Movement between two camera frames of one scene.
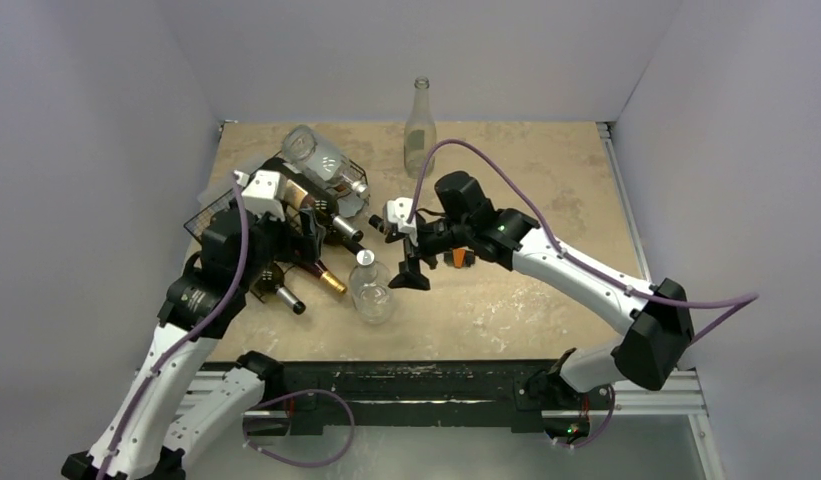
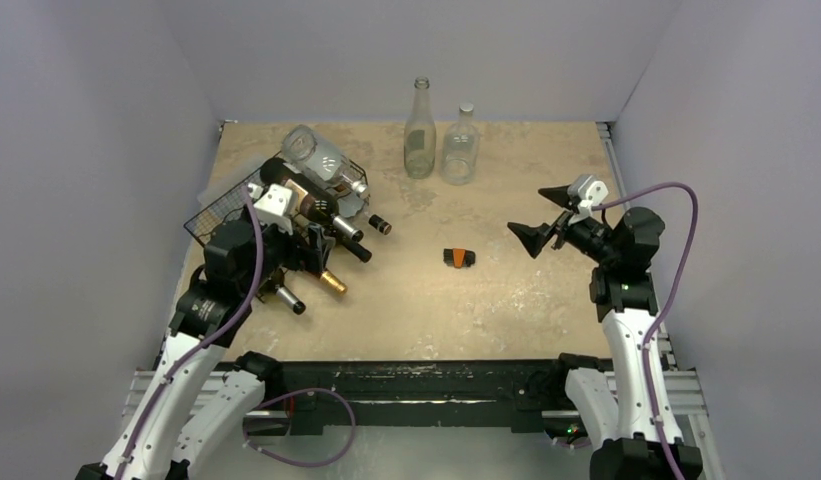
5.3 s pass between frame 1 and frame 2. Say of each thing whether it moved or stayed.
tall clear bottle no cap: stayed
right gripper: moved
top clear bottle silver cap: stayed
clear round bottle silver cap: moved
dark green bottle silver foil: stayed
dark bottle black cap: stayed
